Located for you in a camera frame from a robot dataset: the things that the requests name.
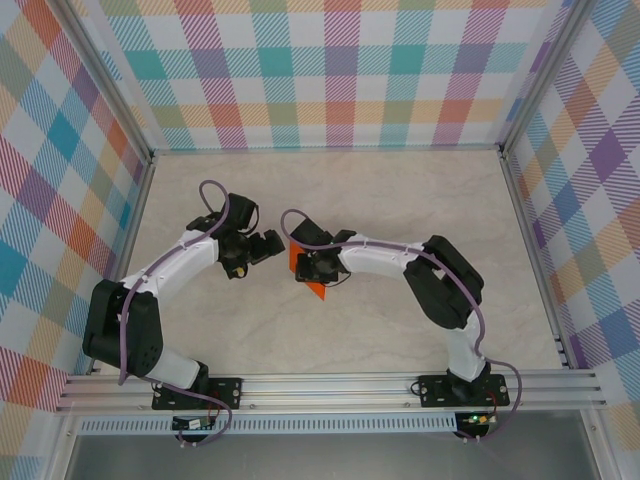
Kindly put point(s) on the orange paper sheet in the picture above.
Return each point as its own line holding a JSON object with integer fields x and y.
{"x": 318, "y": 292}

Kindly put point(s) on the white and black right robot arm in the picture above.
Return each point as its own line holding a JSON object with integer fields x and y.
{"x": 375, "y": 257}

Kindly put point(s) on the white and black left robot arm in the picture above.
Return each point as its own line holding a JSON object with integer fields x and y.
{"x": 185, "y": 255}

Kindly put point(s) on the grey metal panel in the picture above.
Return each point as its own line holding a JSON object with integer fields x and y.
{"x": 325, "y": 457}

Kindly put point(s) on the aluminium back rail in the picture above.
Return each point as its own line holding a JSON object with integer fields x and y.
{"x": 325, "y": 148}

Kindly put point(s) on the aluminium front mounting rail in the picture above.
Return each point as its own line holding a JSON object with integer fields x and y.
{"x": 325, "y": 392}

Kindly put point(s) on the aluminium side rail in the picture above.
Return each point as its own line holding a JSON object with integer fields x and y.
{"x": 532, "y": 250}
{"x": 127, "y": 250}

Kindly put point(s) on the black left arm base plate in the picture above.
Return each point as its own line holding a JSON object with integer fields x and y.
{"x": 227, "y": 392}

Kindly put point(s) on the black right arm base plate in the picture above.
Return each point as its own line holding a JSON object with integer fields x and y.
{"x": 435, "y": 390}

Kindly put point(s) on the tall aluminium frame post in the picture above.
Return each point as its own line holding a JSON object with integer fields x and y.
{"x": 545, "y": 75}
{"x": 100, "y": 80}

